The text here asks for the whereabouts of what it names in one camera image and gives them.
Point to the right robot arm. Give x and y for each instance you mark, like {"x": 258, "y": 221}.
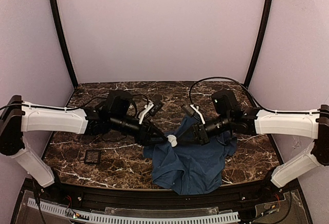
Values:
{"x": 256, "y": 120}

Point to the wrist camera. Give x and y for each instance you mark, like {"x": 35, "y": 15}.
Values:
{"x": 193, "y": 111}
{"x": 150, "y": 109}

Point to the right black frame post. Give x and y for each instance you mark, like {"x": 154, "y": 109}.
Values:
{"x": 258, "y": 42}

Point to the black square box lower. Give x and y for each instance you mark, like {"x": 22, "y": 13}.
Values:
{"x": 92, "y": 157}

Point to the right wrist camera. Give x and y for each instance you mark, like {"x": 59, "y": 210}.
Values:
{"x": 193, "y": 111}

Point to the black front rail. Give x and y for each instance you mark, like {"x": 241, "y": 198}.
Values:
{"x": 237, "y": 196}

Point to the left black frame post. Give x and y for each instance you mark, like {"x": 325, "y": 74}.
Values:
{"x": 62, "y": 41}

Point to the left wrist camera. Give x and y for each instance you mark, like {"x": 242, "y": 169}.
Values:
{"x": 150, "y": 109}

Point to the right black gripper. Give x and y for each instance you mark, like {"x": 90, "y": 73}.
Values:
{"x": 199, "y": 133}

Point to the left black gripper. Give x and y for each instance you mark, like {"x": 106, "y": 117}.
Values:
{"x": 145, "y": 134}

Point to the blue garment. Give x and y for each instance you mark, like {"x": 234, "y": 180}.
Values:
{"x": 191, "y": 169}

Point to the black frame post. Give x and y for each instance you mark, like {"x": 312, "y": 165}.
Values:
{"x": 62, "y": 41}
{"x": 258, "y": 42}

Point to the white slotted cable duct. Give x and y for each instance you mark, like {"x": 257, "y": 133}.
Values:
{"x": 134, "y": 216}

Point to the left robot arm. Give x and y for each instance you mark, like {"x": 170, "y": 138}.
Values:
{"x": 19, "y": 117}

